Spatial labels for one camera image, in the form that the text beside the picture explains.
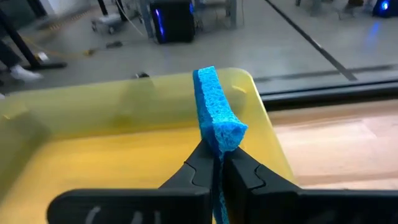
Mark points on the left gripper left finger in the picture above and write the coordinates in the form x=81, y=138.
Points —
x=130, y=205

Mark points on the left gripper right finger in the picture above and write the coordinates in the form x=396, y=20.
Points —
x=280, y=205

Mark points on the blue kitchen sponge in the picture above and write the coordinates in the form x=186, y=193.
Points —
x=214, y=109

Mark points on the yellow translucent plastic bin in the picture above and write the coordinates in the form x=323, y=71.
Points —
x=93, y=155

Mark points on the person's shoe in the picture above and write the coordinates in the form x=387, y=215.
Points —
x=25, y=74

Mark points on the white wheeled device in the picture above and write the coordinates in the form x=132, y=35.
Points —
x=107, y=23

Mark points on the black computer with blue light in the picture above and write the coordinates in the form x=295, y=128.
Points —
x=174, y=21

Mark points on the black stand leg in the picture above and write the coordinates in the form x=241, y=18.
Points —
x=18, y=40

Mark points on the dark device with blue light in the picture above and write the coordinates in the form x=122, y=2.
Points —
x=385, y=6

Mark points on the black table edge rail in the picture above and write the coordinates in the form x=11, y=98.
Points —
x=326, y=96

